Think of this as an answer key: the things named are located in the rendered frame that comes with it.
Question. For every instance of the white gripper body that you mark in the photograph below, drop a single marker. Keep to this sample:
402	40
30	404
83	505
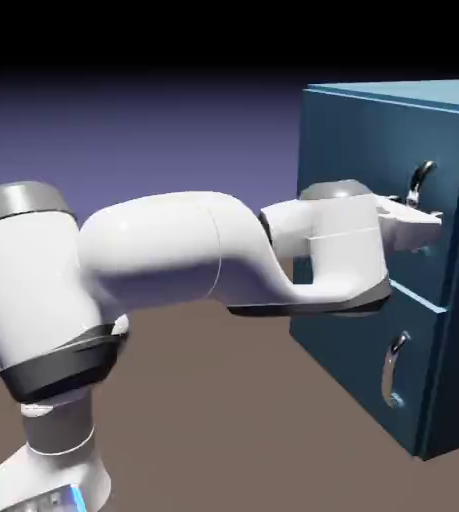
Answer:
407	228

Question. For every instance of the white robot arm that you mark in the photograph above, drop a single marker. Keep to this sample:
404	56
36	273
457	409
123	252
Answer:
157	240

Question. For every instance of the blue cabinet door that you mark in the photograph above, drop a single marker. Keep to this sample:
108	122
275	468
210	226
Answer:
345	360
357	144

